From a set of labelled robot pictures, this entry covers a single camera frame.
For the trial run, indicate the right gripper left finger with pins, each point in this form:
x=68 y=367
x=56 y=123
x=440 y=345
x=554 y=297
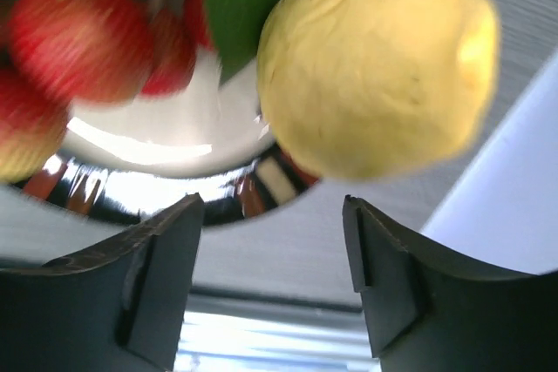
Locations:
x=118 y=305

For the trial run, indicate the round plate with dark rim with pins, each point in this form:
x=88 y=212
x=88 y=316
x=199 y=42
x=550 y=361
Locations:
x=251 y=188

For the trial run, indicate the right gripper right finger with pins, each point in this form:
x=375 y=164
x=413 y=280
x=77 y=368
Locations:
x=430 y=308

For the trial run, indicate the fake yellow lemon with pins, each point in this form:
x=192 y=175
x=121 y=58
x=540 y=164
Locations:
x=362 y=89

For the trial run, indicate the fake lychee bunch red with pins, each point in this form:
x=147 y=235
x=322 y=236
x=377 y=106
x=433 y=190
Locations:
x=158 y=86

